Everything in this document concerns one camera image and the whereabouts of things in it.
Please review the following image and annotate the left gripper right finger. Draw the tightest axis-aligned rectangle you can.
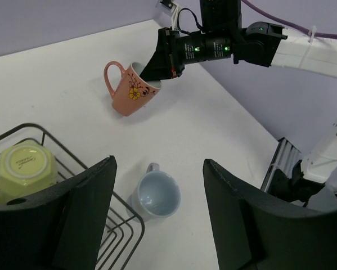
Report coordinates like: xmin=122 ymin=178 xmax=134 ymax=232
xmin=203 ymin=159 xmax=337 ymax=269

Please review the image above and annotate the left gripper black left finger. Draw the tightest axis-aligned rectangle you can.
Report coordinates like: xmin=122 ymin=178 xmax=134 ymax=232
xmin=0 ymin=156 xmax=117 ymax=269

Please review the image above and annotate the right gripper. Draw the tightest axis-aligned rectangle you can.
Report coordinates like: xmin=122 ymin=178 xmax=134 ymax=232
xmin=140 ymin=28 xmax=185 ymax=82

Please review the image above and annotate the pink patterned mug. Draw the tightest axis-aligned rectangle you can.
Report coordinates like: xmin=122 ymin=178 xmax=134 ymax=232
xmin=104 ymin=61 xmax=162 ymax=116

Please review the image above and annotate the pale yellow mug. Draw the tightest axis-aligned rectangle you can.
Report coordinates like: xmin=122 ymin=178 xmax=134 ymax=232
xmin=0 ymin=140 xmax=58 ymax=204

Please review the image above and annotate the light blue mug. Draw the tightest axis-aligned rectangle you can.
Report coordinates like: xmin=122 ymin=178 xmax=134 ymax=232
xmin=127 ymin=163 xmax=181 ymax=222

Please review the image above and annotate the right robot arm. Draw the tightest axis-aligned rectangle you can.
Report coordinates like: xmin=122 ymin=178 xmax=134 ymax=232
xmin=141 ymin=1 xmax=337 ymax=207

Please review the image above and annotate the wire dish rack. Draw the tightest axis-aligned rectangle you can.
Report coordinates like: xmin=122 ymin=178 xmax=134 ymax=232
xmin=0 ymin=123 xmax=145 ymax=269

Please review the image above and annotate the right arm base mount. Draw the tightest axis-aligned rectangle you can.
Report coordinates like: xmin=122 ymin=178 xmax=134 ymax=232
xmin=267 ymin=160 xmax=325 ymax=204

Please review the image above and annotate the aluminium mounting rail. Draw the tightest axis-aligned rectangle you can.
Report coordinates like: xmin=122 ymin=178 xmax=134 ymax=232
xmin=260 ymin=137 xmax=302 ymax=193

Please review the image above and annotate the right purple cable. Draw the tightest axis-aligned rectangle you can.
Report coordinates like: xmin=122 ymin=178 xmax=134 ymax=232
xmin=241 ymin=0 xmax=337 ymax=40

